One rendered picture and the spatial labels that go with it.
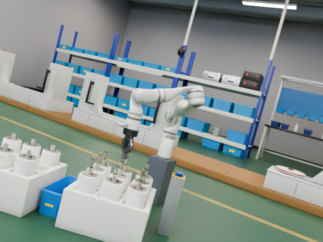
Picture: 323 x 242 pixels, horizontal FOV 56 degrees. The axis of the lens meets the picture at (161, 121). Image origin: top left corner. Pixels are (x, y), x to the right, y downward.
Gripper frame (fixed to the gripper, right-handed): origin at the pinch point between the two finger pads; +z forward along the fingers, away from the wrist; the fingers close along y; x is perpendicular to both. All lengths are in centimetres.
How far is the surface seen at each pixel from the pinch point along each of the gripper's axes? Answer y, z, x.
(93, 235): -16.4, 33.5, 10.5
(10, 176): 4, 18, 48
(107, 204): -17.5, 18.5, 8.4
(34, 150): 31, 12, 39
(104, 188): -12.2, 13.7, 9.9
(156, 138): 190, 14, -105
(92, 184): -9.2, 13.1, 15.0
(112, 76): 578, -59, -133
